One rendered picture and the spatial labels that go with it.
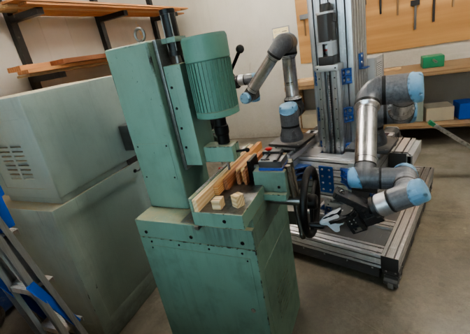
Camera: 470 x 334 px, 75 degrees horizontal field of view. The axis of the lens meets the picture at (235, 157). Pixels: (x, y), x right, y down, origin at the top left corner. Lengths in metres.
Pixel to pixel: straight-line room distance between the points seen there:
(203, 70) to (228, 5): 3.71
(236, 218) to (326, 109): 1.07
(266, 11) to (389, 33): 1.60
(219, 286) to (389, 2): 3.79
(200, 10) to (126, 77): 3.77
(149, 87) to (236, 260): 0.77
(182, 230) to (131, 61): 0.71
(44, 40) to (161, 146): 2.44
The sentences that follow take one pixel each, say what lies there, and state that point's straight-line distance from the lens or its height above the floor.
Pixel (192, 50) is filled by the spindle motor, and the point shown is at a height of 1.46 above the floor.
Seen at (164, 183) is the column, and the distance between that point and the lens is 1.42.
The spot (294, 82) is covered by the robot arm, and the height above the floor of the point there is 1.16.
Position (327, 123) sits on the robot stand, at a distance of 1.97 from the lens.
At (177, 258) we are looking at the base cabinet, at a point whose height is 0.62.
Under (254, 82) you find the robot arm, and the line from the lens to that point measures 1.99.
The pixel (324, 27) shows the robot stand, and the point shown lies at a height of 1.45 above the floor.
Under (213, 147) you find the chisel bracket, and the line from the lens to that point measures 1.30.
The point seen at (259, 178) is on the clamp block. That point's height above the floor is 0.93.
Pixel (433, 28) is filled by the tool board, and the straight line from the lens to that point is 4.47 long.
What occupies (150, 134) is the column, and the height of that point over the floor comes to 1.16.
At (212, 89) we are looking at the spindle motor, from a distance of 1.18.
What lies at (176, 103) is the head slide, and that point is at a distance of 1.28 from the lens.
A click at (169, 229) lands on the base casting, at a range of 1.38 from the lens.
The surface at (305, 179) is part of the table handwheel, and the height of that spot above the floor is 0.94.
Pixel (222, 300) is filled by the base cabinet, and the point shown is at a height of 0.42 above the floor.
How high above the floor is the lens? 1.45
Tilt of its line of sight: 20 degrees down
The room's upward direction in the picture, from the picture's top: 11 degrees counter-clockwise
